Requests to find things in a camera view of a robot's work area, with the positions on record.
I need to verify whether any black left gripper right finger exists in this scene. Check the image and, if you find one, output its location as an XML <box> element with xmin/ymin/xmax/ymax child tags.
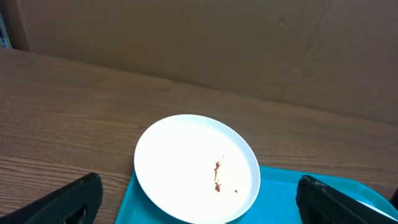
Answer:
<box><xmin>296</xmin><ymin>175</ymin><xmax>397</xmax><ymax>224</ymax></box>

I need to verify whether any teal plastic tray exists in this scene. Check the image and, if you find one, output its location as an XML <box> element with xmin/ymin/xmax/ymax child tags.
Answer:
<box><xmin>115</xmin><ymin>166</ymin><xmax>397</xmax><ymax>224</ymax></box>

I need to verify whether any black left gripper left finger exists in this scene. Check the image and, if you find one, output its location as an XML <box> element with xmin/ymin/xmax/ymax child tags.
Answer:
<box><xmin>1</xmin><ymin>172</ymin><xmax>103</xmax><ymax>224</ymax></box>

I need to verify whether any white plate with blue speck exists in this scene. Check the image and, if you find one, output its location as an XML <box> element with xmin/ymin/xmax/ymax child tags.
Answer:
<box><xmin>357</xmin><ymin>200</ymin><xmax>397</xmax><ymax>221</ymax></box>

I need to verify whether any white plate with sauce streak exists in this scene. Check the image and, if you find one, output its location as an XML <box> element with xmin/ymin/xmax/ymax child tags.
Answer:
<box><xmin>134</xmin><ymin>114</ymin><xmax>261</xmax><ymax>223</ymax></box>

